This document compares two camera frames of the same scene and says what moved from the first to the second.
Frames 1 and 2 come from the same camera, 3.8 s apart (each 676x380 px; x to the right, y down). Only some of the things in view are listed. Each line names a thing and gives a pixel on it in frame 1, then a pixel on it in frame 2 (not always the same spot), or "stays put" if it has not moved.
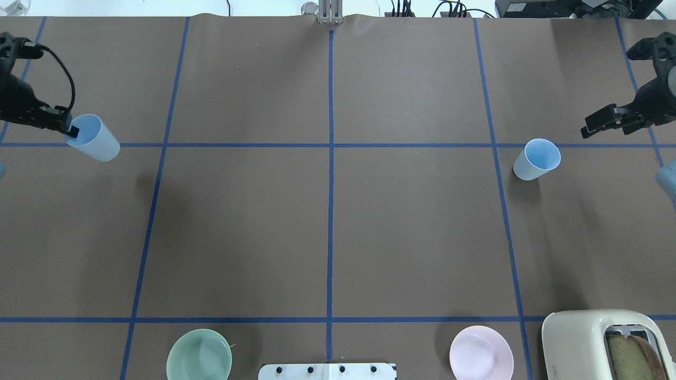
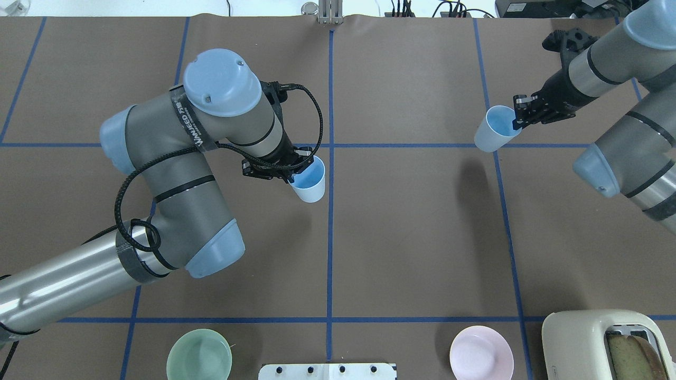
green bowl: [199, 354] stays put
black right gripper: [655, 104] -> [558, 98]
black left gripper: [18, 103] -> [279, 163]
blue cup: [93, 139] -> [309, 183]
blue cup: [540, 155] -> [496, 130]
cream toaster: [575, 345] stays put
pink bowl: [479, 352] stays put
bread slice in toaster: [633, 359] stays put
